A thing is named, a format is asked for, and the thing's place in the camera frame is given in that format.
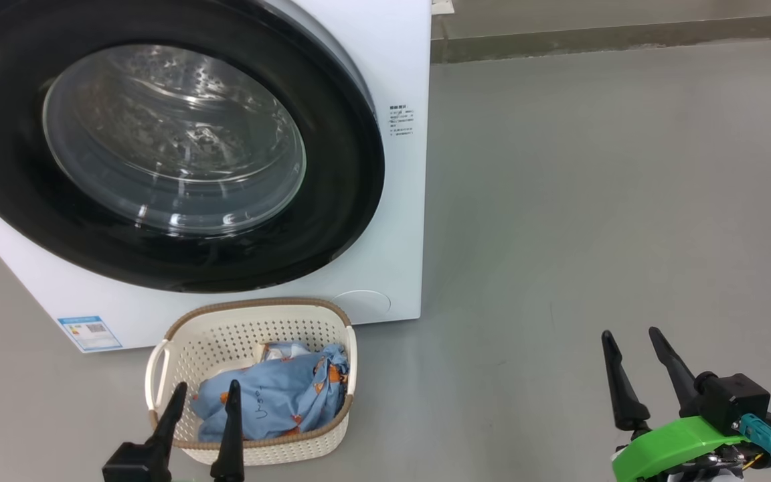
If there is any blue energy label sticker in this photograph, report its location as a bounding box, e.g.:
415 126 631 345
58 315 123 353

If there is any black round glass door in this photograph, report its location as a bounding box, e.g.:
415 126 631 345
0 0 386 294

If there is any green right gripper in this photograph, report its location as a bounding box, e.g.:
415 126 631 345
602 327 762 482

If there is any light blue printed garment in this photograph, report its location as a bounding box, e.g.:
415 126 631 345
190 344 351 443

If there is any white washing machine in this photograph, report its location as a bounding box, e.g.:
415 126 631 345
0 0 432 353

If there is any cream perforated laundry basket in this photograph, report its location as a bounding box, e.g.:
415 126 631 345
145 297 358 467

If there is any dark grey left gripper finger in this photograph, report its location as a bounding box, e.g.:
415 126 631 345
210 380 246 482
147 382 189 469

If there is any white orange printed garment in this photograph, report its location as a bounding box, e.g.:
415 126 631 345
260 340 313 363

